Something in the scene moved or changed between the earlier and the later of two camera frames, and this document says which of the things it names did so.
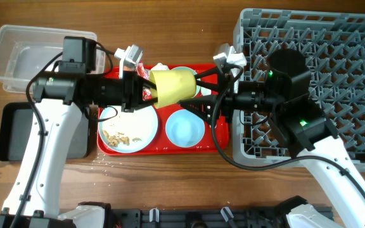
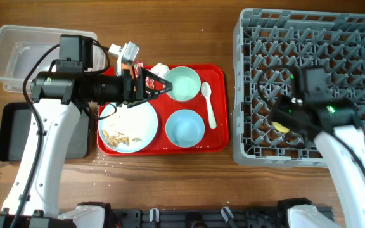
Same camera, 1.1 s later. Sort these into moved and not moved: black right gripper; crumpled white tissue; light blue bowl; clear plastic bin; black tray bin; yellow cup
Moved: black right gripper; yellow cup
Not moved: clear plastic bin; black tray bin; crumpled white tissue; light blue bowl
